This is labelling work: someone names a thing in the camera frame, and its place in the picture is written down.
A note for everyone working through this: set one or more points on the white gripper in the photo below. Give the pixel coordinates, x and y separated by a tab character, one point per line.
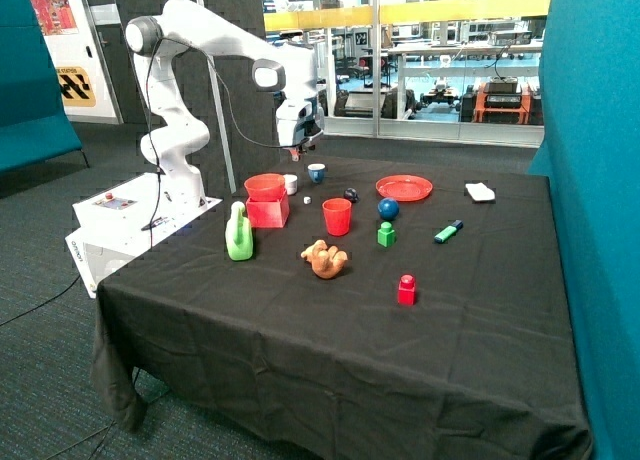
299	122

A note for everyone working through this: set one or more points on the red plastic bowl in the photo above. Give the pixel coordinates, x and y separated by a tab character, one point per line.
265	187

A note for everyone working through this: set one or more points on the blue ball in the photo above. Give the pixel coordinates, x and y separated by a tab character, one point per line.
388	209

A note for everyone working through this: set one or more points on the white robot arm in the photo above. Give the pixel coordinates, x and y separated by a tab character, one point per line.
155	40

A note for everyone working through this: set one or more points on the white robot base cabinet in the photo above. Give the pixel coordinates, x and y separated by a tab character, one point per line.
109	234

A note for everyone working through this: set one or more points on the red square pot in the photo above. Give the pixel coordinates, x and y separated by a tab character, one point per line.
268	214

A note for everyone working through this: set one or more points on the small black ball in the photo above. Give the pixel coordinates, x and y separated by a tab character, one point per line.
351	195

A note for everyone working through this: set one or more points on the white small cup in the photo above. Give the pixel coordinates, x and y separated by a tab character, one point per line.
291	184

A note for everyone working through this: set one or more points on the blue and white cup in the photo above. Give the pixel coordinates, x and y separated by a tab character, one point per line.
316	172

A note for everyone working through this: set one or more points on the red plastic cup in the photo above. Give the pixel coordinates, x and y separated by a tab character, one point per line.
337	216

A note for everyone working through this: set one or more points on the red plastic plate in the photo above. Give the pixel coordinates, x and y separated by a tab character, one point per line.
404	187

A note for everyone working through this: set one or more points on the brown teddy bear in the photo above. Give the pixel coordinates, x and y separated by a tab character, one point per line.
326	262

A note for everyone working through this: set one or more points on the green toy block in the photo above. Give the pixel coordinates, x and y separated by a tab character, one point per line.
386	234

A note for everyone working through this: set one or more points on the black marker pen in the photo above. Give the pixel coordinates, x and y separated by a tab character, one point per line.
154	223

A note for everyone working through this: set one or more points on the black tablecloth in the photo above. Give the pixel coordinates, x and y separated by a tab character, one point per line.
482	366

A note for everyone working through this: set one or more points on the green highlighter marker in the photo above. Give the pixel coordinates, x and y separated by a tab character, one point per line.
451	230

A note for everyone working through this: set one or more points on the red toy block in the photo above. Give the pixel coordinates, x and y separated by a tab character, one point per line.
406	292

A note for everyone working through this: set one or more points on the white folded cloth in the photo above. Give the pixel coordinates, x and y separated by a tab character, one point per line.
480	193

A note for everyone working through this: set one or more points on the yellow black warning sign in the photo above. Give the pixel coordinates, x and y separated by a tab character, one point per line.
75	87

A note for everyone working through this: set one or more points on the teal sofa bench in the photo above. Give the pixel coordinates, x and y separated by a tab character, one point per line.
34	125

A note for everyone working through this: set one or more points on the red wall poster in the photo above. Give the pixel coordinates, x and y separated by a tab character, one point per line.
55	17

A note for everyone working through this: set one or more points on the teal partition wall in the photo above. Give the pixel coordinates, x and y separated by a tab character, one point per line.
589	75

